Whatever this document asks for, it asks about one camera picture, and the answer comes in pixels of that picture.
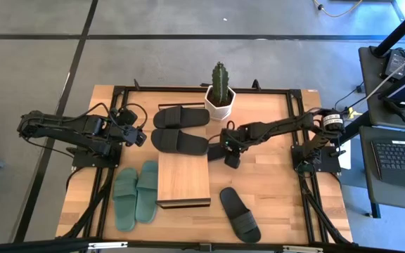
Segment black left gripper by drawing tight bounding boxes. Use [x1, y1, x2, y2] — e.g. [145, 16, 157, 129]
[112, 122, 148, 148]

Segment thin black slide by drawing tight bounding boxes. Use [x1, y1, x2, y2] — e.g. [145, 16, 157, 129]
[207, 142, 229, 162]
[219, 186, 262, 244]

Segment chunky black slide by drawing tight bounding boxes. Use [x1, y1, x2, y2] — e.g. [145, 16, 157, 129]
[153, 105, 211, 130]
[150, 128, 210, 157]

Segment green slide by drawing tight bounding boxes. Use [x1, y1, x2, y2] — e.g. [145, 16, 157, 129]
[134, 160, 160, 225]
[112, 167, 139, 233]

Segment white plant pot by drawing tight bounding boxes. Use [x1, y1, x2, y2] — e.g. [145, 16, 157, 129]
[204, 85, 237, 121]

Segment green cactus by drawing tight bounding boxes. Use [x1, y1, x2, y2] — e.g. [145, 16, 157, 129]
[211, 61, 230, 106]

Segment white paper sheet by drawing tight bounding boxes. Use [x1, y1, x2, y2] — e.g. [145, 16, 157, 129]
[337, 148, 352, 170]

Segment grey desk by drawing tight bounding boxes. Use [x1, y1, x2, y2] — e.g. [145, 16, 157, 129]
[358, 45, 405, 131]
[359, 125, 405, 219]

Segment black rig beam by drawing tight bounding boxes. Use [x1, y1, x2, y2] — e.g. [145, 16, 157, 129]
[0, 237, 405, 253]

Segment black keyboard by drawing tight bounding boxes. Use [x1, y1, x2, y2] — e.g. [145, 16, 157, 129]
[371, 139, 405, 191]

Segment black power adapter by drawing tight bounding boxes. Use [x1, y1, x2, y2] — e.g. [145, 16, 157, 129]
[380, 48, 405, 80]

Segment black pole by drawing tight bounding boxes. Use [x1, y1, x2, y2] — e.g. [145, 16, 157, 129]
[371, 0, 405, 58]

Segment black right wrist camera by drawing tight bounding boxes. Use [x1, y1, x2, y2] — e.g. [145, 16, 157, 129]
[224, 152, 242, 170]

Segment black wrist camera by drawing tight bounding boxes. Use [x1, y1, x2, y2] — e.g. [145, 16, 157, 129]
[224, 152, 242, 170]
[117, 108, 139, 127]

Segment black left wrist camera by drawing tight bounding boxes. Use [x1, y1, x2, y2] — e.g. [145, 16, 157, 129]
[117, 108, 139, 127]

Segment wooden shelf black metal frame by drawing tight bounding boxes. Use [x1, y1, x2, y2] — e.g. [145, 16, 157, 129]
[155, 102, 212, 209]

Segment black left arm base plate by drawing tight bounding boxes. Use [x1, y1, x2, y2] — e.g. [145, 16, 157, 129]
[70, 140, 123, 169]

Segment black aluminium table frame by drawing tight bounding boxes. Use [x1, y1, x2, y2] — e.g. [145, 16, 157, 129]
[55, 84, 354, 247]

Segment black cable bundle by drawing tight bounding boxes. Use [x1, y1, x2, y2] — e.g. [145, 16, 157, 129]
[299, 171, 352, 246]
[60, 167, 116, 240]

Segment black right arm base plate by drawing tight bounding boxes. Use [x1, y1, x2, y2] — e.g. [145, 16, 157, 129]
[290, 143, 342, 174]

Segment silver bracket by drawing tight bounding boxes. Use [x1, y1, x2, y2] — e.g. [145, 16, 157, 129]
[282, 245, 325, 253]
[87, 241, 129, 250]

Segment black floor cables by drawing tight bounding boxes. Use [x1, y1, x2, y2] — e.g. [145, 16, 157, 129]
[333, 81, 369, 119]

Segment yellow cable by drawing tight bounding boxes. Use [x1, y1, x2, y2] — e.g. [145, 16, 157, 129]
[312, 0, 364, 18]

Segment black monitor cable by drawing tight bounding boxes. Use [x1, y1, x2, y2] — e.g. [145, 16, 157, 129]
[380, 97, 405, 131]

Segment white cable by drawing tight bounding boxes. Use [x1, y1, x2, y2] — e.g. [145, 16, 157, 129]
[364, 44, 405, 103]

